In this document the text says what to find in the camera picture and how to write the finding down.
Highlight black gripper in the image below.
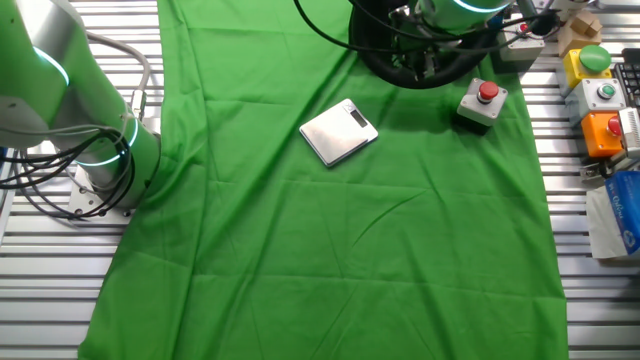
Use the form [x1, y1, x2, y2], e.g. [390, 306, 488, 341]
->
[404, 35, 442, 82]

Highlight black steering wheel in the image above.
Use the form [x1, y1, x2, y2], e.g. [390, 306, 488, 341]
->
[348, 0, 506, 90]

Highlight grey box red mushroom button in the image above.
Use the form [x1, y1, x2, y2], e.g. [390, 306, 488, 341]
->
[452, 77, 510, 136]

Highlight grey box small red button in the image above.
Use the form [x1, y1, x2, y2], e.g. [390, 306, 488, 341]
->
[492, 19, 546, 75]

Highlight silver digital scale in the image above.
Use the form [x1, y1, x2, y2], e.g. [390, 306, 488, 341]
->
[298, 97, 380, 168]

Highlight yellow box green mushroom button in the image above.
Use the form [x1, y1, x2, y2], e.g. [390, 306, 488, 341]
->
[556, 44, 613, 99]

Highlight wooden block puzzle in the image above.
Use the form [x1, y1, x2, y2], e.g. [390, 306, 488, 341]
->
[557, 9, 604, 57]

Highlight grey box green button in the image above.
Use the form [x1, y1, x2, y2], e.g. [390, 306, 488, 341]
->
[564, 78, 628, 128]

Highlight orange box red button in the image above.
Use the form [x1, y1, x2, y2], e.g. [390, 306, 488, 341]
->
[580, 110, 625, 159]

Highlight black keyboard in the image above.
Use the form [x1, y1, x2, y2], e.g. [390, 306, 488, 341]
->
[612, 48, 640, 109]

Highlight green cloth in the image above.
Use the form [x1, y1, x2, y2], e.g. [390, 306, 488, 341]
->
[77, 0, 570, 360]

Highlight blue white tissue pack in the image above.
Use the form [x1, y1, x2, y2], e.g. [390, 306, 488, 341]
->
[585, 170, 640, 262]

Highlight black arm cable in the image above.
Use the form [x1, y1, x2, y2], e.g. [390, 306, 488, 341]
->
[293, 0, 401, 55]

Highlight wrist camera with silver bracket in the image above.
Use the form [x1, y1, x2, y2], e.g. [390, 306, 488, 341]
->
[517, 0, 562, 37]

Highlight silver ribbed camera module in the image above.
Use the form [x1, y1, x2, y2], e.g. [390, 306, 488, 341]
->
[618, 106, 640, 160]

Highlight thick grey robot cable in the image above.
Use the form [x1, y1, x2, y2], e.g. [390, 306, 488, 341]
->
[87, 32, 153, 122]

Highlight black cable bundle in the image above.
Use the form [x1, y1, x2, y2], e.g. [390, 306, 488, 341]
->
[0, 125, 137, 221]

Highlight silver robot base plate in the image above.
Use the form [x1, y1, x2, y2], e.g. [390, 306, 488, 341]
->
[67, 164, 136, 226]

